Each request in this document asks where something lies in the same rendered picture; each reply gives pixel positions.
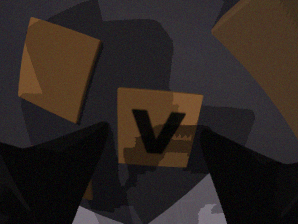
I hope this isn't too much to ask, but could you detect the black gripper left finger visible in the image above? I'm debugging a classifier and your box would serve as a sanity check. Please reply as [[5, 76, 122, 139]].
[[0, 123, 109, 224]]

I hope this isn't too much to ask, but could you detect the brown letter tile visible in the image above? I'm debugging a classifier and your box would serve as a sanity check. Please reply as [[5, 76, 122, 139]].
[[17, 16, 102, 123], [82, 183, 93, 200], [117, 87, 204, 168]]

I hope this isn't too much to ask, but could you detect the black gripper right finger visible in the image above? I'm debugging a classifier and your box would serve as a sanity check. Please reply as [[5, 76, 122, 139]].
[[200, 129, 298, 224]]

